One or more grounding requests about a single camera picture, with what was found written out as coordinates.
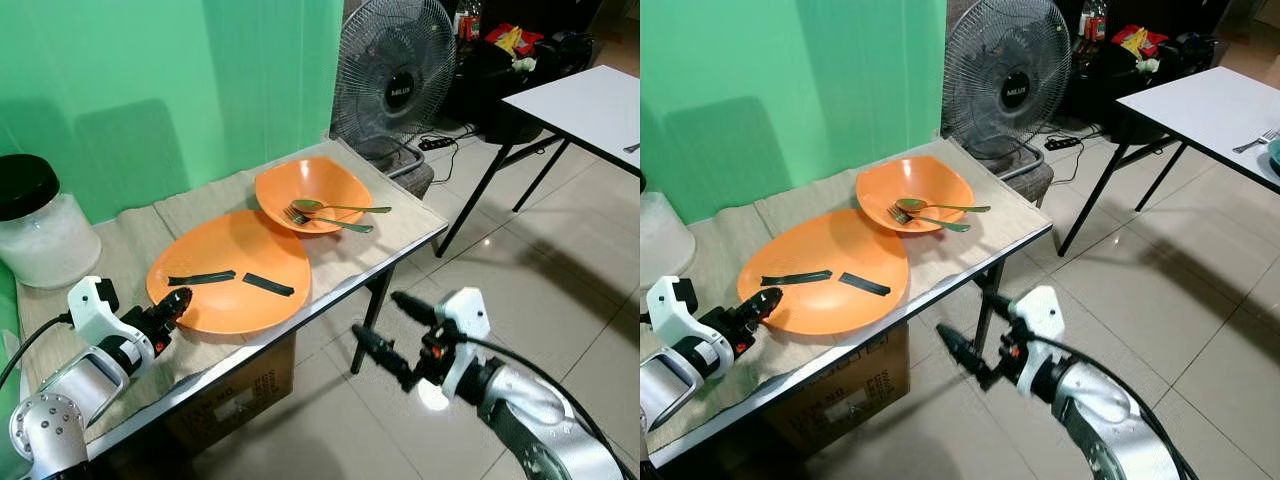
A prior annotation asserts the large orange plate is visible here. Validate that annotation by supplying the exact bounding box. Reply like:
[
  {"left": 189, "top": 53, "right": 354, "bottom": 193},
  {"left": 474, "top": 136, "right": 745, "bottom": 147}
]
[
  {"left": 737, "top": 208, "right": 910, "bottom": 337},
  {"left": 146, "top": 209, "right": 313, "bottom": 336}
]

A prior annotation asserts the orange bowl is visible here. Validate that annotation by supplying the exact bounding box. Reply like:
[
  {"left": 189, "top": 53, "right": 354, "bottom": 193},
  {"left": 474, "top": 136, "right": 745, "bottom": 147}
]
[
  {"left": 856, "top": 156, "right": 976, "bottom": 236},
  {"left": 254, "top": 156, "right": 374, "bottom": 237}
]

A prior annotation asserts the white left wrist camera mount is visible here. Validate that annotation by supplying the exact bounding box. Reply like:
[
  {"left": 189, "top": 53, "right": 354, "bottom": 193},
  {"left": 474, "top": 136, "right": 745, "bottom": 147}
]
[
  {"left": 646, "top": 276, "right": 703, "bottom": 346},
  {"left": 67, "top": 276, "right": 123, "bottom": 348}
]

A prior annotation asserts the brown cardboard box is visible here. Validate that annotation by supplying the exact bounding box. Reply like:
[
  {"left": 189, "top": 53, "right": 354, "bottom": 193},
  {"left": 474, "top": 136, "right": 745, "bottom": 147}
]
[
  {"left": 770, "top": 325, "right": 911, "bottom": 456},
  {"left": 165, "top": 335, "right": 297, "bottom": 459}
]

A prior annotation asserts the clear jar with black lid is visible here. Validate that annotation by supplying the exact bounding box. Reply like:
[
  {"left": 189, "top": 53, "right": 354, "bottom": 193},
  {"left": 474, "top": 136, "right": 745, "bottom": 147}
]
[{"left": 0, "top": 154, "right": 103, "bottom": 291}]

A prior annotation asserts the white table with black legs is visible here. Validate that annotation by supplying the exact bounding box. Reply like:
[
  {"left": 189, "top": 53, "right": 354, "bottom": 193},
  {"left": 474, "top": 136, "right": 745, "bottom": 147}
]
[
  {"left": 1058, "top": 66, "right": 1280, "bottom": 258},
  {"left": 436, "top": 65, "right": 641, "bottom": 259}
]

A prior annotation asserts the red snack bag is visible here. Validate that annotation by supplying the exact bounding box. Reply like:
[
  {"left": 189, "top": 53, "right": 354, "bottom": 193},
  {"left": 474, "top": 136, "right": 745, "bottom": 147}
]
[
  {"left": 1112, "top": 24, "right": 1169, "bottom": 59},
  {"left": 485, "top": 22, "right": 546, "bottom": 58}
]

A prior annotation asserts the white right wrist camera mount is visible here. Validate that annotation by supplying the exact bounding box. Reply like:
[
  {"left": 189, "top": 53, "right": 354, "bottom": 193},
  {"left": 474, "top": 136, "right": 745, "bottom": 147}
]
[
  {"left": 437, "top": 287, "right": 493, "bottom": 411},
  {"left": 1008, "top": 286, "right": 1067, "bottom": 396}
]

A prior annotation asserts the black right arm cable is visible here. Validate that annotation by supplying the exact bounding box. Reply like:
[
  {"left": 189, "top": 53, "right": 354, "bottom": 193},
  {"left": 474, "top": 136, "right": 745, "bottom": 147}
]
[
  {"left": 462, "top": 336, "right": 626, "bottom": 479},
  {"left": 1045, "top": 336, "right": 1199, "bottom": 479}
]

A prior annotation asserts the black standing fan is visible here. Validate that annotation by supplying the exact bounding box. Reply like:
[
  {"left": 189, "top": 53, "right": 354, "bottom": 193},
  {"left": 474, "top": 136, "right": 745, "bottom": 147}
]
[
  {"left": 941, "top": 0, "right": 1072, "bottom": 173},
  {"left": 330, "top": 0, "right": 458, "bottom": 173}
]

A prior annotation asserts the short black strip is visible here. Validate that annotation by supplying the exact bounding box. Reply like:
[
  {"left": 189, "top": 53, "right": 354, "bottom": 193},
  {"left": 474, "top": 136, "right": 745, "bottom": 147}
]
[
  {"left": 242, "top": 272, "right": 297, "bottom": 298},
  {"left": 838, "top": 272, "right": 892, "bottom": 298}
]

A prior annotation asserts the green metal fork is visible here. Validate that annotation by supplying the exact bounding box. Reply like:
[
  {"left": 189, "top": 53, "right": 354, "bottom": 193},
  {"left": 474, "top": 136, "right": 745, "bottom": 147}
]
[
  {"left": 887, "top": 206, "right": 972, "bottom": 234},
  {"left": 283, "top": 207, "right": 375, "bottom": 235}
]

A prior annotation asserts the green metal spoon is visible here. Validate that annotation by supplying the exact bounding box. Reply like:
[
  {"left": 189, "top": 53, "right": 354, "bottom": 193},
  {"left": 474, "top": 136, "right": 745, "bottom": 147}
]
[
  {"left": 894, "top": 198, "right": 991, "bottom": 215},
  {"left": 291, "top": 199, "right": 393, "bottom": 216}
]

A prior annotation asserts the long black strip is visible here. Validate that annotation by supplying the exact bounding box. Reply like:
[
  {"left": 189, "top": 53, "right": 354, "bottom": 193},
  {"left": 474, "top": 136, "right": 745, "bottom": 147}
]
[
  {"left": 167, "top": 269, "right": 238, "bottom": 288},
  {"left": 761, "top": 270, "right": 834, "bottom": 288}
]

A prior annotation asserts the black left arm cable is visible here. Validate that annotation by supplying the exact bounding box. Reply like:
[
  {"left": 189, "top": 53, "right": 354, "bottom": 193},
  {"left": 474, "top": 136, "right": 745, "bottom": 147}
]
[{"left": 0, "top": 312, "right": 73, "bottom": 391}]

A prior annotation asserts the black low cabinet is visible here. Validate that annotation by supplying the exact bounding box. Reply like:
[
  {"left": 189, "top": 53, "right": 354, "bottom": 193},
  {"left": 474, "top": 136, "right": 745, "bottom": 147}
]
[
  {"left": 1063, "top": 30, "right": 1223, "bottom": 129},
  {"left": 445, "top": 30, "right": 598, "bottom": 143}
]

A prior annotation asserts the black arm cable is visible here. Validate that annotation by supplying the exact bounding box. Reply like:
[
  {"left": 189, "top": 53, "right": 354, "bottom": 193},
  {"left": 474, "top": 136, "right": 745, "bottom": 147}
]
[
  {"left": 0, "top": 312, "right": 73, "bottom": 391},
  {"left": 1045, "top": 336, "right": 1199, "bottom": 479},
  {"left": 462, "top": 336, "right": 626, "bottom": 479}
]

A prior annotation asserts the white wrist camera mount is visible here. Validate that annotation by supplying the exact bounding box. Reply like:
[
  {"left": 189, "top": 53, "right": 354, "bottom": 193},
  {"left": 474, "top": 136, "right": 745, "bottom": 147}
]
[
  {"left": 646, "top": 276, "right": 703, "bottom": 346},
  {"left": 437, "top": 287, "right": 493, "bottom": 411},
  {"left": 1008, "top": 286, "right": 1067, "bottom": 396},
  {"left": 67, "top": 276, "right": 123, "bottom": 348}
]

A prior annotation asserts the light wooden table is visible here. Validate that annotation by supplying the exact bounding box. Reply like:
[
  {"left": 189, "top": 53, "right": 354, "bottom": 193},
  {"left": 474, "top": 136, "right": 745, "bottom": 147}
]
[
  {"left": 640, "top": 138, "right": 1056, "bottom": 471},
  {"left": 15, "top": 138, "right": 451, "bottom": 471}
]

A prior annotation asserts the green backdrop cloth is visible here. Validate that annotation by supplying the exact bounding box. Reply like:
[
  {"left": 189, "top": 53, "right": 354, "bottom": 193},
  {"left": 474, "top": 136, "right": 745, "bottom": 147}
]
[
  {"left": 640, "top": 0, "right": 949, "bottom": 226},
  {"left": 0, "top": 0, "right": 346, "bottom": 226}
]

